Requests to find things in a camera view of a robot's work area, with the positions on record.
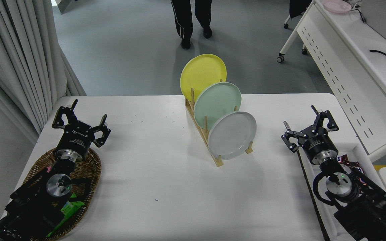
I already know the person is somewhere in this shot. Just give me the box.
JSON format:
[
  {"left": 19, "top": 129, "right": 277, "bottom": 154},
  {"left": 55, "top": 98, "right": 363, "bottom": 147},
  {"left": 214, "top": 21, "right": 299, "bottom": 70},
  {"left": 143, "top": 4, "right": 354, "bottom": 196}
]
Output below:
[{"left": 171, "top": 0, "right": 213, "bottom": 50}]

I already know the brown Snickers bar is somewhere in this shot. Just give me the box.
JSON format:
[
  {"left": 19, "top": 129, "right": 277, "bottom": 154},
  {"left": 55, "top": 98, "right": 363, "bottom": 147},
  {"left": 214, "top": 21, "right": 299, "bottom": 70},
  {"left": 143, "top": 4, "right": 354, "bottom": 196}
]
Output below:
[{"left": 334, "top": 154, "right": 361, "bottom": 168}]

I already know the wooden plate rack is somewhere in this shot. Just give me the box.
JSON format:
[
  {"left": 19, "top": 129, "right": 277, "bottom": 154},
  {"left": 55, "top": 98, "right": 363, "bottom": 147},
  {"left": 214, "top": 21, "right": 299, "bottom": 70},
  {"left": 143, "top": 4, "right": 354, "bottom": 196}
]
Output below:
[{"left": 185, "top": 79, "right": 254, "bottom": 167}]

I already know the brown wicker basket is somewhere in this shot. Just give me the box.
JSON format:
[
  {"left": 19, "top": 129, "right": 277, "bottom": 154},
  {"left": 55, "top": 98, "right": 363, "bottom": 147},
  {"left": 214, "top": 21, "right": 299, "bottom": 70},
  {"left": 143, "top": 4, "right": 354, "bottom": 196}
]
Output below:
[{"left": 22, "top": 147, "right": 102, "bottom": 241}]

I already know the pale green plate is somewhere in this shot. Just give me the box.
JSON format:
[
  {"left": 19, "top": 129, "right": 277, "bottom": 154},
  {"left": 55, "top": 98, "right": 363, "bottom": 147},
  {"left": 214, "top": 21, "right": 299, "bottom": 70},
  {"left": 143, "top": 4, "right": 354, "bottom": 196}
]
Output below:
[{"left": 193, "top": 82, "right": 242, "bottom": 131}]

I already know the thick black cable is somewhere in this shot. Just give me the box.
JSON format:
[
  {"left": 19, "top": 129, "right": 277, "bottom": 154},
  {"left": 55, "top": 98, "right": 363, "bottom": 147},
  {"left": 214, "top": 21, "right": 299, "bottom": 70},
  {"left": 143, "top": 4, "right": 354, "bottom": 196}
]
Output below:
[{"left": 369, "top": 49, "right": 386, "bottom": 62}]

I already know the yellow plate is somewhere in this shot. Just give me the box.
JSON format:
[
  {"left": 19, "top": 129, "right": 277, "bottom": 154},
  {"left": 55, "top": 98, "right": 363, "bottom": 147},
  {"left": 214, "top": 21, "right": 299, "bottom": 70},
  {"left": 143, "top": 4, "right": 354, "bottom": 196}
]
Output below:
[{"left": 180, "top": 54, "right": 227, "bottom": 102}]

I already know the pale grey curtain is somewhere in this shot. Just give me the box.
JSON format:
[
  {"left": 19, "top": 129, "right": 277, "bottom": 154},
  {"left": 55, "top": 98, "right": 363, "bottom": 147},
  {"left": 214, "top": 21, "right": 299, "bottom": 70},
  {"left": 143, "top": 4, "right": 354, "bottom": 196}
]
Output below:
[{"left": 0, "top": 0, "right": 87, "bottom": 144}]

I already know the green snack packet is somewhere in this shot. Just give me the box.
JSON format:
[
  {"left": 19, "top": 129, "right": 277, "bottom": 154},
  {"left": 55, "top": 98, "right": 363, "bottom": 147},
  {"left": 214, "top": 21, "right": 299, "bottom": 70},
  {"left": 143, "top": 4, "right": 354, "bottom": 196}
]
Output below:
[{"left": 47, "top": 199, "right": 85, "bottom": 238}]

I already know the grey laptop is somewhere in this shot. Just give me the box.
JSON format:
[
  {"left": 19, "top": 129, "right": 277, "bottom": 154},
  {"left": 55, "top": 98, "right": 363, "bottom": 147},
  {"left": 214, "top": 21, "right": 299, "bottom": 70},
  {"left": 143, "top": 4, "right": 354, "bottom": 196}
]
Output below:
[{"left": 361, "top": 0, "right": 386, "bottom": 46}]

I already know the grey plate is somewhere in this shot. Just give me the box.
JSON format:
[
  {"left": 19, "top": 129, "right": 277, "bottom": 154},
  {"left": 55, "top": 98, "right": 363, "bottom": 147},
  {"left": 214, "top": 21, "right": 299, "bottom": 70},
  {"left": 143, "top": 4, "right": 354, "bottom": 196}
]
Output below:
[{"left": 208, "top": 111, "right": 257, "bottom": 160}]

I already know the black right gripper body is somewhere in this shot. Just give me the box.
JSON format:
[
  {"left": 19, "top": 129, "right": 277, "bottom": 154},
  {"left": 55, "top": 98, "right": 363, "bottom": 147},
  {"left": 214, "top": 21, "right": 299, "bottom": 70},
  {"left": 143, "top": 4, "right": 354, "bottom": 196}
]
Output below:
[{"left": 299, "top": 131, "right": 338, "bottom": 165}]

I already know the pink plate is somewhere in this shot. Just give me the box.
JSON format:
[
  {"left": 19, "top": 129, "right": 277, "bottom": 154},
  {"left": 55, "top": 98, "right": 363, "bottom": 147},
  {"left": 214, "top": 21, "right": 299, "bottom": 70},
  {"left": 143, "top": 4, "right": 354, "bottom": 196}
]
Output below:
[{"left": 323, "top": 0, "right": 352, "bottom": 14}]

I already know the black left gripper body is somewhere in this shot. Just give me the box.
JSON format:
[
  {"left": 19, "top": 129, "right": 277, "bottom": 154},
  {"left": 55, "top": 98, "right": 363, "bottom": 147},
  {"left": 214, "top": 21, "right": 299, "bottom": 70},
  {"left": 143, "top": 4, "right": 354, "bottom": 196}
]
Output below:
[{"left": 57, "top": 122, "right": 95, "bottom": 156}]

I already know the thin black cable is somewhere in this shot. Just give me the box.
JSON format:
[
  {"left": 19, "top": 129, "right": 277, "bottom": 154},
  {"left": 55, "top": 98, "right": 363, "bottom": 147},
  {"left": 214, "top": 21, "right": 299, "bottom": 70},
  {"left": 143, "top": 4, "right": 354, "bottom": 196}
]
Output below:
[{"left": 349, "top": 7, "right": 367, "bottom": 24}]

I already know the white desk with slotted panel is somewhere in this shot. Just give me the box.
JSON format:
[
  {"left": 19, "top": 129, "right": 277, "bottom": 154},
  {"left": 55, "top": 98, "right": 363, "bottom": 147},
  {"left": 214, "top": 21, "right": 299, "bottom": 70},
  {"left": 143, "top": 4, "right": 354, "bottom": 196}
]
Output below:
[{"left": 277, "top": 0, "right": 386, "bottom": 163}]

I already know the white tray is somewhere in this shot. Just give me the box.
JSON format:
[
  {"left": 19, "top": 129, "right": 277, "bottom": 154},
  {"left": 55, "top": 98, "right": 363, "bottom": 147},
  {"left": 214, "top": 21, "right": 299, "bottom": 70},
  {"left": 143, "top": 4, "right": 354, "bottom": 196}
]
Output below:
[{"left": 297, "top": 143, "right": 386, "bottom": 241}]

